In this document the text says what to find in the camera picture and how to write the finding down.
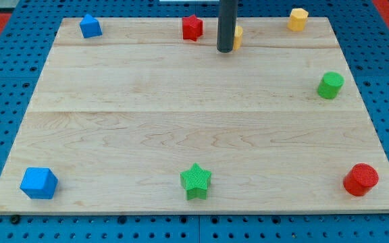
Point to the light wooden board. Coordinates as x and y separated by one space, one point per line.
118 117

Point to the green star block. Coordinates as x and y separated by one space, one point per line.
196 182

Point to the red star block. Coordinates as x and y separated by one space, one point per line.
192 27

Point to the yellow block behind rod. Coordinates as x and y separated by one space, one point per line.
238 34

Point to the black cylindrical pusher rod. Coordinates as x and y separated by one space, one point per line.
226 23

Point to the green cylinder block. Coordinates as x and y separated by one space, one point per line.
330 85

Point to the blue pentagon block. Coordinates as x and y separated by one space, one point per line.
90 26

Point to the yellow hexagon block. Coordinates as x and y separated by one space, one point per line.
297 19

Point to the blue cube block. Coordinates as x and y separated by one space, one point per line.
39 183

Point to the red cylinder block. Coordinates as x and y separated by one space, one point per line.
360 179

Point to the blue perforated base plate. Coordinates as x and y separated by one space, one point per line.
26 41

